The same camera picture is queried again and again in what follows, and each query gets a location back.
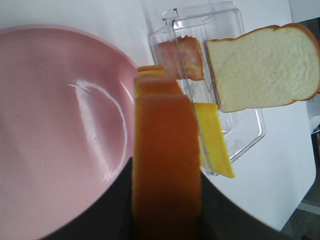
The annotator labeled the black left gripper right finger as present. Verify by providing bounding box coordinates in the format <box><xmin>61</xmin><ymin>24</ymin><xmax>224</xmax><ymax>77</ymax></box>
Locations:
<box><xmin>199</xmin><ymin>173</ymin><xmax>292</xmax><ymax>240</ymax></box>

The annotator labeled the clear plastic right container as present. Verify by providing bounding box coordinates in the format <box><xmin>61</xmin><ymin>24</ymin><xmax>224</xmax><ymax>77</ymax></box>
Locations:
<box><xmin>149</xmin><ymin>1</ymin><xmax>265</xmax><ymax>178</ymax></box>

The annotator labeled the bread slice in right container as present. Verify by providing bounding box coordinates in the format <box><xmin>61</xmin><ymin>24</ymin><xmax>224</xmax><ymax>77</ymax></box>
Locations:
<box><xmin>206</xmin><ymin>23</ymin><xmax>320</xmax><ymax>113</ymax></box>

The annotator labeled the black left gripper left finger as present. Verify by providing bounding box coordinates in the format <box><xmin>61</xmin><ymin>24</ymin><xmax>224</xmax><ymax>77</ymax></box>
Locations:
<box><xmin>44</xmin><ymin>158</ymin><xmax>134</xmax><ymax>240</ymax></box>

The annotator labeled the pink round plate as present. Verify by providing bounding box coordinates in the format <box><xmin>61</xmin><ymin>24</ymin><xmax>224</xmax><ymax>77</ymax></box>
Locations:
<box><xmin>0</xmin><ymin>25</ymin><xmax>136</xmax><ymax>240</ymax></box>

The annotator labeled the bread slice from container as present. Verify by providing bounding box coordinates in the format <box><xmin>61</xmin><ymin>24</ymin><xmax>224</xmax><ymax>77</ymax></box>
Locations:
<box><xmin>131</xmin><ymin>65</ymin><xmax>202</xmax><ymax>240</ymax></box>

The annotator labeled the yellow cheese slice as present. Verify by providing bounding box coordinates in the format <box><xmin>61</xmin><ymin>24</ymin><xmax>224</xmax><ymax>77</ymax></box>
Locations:
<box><xmin>194</xmin><ymin>102</ymin><xmax>236</xmax><ymax>179</ymax></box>

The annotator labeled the bacon strip from container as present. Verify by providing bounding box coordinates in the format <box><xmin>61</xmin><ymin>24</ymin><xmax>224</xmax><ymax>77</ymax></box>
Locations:
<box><xmin>158</xmin><ymin>35</ymin><xmax>204</xmax><ymax>81</ymax></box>

